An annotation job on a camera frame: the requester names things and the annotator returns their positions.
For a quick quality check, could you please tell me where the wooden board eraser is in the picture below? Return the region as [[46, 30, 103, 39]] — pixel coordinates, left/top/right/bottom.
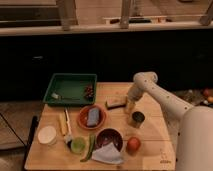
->
[[105, 97, 126, 110]]

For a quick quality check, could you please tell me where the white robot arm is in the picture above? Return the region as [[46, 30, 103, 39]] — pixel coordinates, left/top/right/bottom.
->
[[127, 72, 213, 171]]

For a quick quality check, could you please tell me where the dark metal cup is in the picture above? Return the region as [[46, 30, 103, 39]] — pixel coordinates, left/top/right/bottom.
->
[[132, 111, 145, 128]]

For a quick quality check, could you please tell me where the dark purple bowl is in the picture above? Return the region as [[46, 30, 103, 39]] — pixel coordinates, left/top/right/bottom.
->
[[96, 128, 123, 151]]

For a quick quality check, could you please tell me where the orange fruit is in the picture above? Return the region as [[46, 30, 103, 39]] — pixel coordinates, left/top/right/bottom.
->
[[127, 137, 141, 152]]

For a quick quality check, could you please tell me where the red grape bunch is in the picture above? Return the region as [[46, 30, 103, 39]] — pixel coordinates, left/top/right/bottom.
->
[[84, 85, 94, 100]]

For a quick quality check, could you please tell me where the green chili pepper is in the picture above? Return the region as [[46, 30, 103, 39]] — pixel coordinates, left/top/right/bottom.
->
[[80, 134, 96, 162]]

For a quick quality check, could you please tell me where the orange clay plate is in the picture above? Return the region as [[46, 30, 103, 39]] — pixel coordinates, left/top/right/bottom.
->
[[77, 105, 106, 130]]

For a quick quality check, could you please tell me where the grey folded cloth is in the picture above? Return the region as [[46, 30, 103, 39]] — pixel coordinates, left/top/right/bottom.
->
[[92, 143, 124, 164]]

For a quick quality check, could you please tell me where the metal fork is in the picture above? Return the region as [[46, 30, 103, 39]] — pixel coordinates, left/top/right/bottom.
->
[[51, 93, 80, 101]]

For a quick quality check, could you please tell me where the green small cup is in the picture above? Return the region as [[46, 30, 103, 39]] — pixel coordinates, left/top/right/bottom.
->
[[71, 137, 86, 154]]

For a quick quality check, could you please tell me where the green plastic tray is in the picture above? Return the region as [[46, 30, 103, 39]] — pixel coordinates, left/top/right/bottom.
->
[[43, 73, 97, 107]]

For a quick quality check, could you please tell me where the yellow corn cob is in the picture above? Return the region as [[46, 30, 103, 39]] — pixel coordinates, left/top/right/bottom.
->
[[59, 113, 67, 136]]

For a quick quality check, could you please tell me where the white round container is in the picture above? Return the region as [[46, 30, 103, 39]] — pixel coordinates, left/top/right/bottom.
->
[[37, 126, 57, 145]]

